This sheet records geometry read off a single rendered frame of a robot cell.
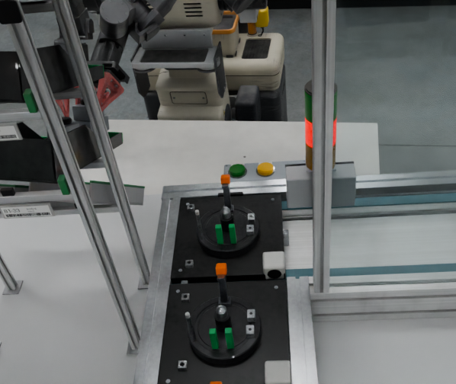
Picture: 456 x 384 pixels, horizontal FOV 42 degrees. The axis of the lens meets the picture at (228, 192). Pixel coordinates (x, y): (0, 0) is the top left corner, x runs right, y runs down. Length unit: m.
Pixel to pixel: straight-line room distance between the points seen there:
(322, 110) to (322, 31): 0.13
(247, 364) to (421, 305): 0.39
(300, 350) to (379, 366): 0.18
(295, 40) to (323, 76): 3.10
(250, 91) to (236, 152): 0.48
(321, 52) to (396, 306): 0.61
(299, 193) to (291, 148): 0.66
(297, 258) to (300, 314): 0.18
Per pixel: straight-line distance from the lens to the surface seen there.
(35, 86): 0.85
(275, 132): 1.76
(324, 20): 0.83
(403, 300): 1.26
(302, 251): 1.34
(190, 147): 1.74
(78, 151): 1.07
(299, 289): 1.23
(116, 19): 1.21
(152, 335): 1.20
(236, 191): 1.42
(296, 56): 3.80
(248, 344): 1.11
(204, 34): 1.81
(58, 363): 1.34
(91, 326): 1.37
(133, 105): 3.54
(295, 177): 1.03
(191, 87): 1.95
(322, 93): 0.89
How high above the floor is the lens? 1.93
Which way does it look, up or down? 43 degrees down
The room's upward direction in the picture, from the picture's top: 8 degrees counter-clockwise
